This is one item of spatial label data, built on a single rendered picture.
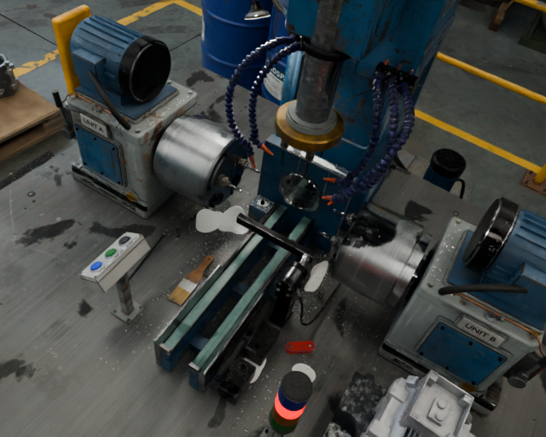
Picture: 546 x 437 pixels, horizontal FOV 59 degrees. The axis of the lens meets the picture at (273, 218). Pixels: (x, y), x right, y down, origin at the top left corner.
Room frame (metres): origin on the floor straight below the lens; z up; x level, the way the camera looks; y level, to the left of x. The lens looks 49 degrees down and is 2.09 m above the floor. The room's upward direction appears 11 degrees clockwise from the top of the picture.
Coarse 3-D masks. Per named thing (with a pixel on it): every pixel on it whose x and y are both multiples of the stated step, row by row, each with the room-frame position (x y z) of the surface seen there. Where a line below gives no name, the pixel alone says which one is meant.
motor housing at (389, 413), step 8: (400, 384) 0.49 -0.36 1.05; (384, 400) 0.46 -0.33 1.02; (392, 400) 0.44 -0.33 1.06; (408, 400) 0.45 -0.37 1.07; (384, 408) 0.43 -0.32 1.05; (392, 408) 0.42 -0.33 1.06; (400, 408) 0.43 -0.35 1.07; (376, 416) 0.41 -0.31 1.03; (384, 416) 0.40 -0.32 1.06; (392, 416) 0.41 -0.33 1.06; (384, 424) 0.39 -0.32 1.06; (392, 424) 0.39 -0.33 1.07; (464, 424) 0.42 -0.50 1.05; (392, 432) 0.37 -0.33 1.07; (400, 432) 0.37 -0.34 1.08; (408, 432) 0.37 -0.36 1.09; (416, 432) 0.37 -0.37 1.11
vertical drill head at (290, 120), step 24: (336, 0) 0.98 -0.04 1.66; (336, 24) 0.98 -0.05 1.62; (312, 72) 0.98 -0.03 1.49; (336, 72) 0.99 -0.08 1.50; (312, 96) 0.98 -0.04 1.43; (288, 120) 0.99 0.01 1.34; (312, 120) 0.98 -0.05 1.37; (336, 120) 1.04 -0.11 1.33; (288, 144) 0.95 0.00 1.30; (312, 144) 0.93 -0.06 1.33; (336, 144) 0.97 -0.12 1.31
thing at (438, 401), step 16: (432, 384) 0.47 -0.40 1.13; (448, 384) 0.47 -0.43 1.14; (416, 400) 0.42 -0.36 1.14; (432, 400) 0.44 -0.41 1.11; (448, 400) 0.44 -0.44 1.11; (464, 400) 0.44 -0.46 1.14; (400, 416) 0.41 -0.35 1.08; (416, 416) 0.38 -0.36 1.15; (432, 416) 0.40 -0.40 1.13; (448, 416) 0.41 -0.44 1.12; (464, 416) 0.41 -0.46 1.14; (432, 432) 0.36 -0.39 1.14; (448, 432) 0.38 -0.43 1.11
